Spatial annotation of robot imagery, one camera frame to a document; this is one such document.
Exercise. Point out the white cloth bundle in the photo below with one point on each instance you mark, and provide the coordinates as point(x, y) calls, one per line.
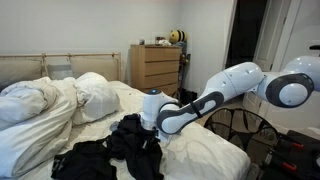
point(164, 42)

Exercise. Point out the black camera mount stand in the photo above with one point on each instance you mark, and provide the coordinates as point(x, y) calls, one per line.
point(315, 47)

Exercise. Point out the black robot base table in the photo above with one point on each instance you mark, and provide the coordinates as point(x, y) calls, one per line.
point(306, 156)

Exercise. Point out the white appliance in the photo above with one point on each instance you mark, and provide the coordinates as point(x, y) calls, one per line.
point(273, 40)

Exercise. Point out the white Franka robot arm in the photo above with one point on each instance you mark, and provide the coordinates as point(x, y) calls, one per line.
point(233, 80)

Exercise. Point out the beige headboard cushion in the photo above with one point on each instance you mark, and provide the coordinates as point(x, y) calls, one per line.
point(20, 71)
point(95, 66)

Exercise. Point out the black crumpled garment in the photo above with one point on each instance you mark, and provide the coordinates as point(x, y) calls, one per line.
point(86, 163)
point(136, 153)

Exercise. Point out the blue garment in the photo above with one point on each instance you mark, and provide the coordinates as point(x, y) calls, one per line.
point(114, 126)

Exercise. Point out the purple black long board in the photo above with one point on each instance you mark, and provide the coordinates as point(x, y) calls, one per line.
point(184, 60)

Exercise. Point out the small dark jar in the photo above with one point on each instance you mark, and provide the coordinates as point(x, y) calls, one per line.
point(141, 41)

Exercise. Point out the yellow bee plush toy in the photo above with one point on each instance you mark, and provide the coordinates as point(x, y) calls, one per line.
point(176, 36)

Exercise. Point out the black mesh laundry hamper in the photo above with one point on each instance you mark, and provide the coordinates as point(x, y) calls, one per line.
point(240, 133)

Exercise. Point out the cream crumpled blanket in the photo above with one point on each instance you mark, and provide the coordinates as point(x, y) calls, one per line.
point(95, 100)

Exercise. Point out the wooden headboard frame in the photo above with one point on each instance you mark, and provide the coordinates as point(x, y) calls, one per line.
point(66, 55)

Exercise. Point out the black bag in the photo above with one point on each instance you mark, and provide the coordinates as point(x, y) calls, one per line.
point(188, 98)

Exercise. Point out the white crumpled duvet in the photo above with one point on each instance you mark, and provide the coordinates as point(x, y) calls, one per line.
point(33, 126)

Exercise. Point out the wooden chest of drawers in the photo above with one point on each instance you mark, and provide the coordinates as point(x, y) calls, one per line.
point(153, 71)

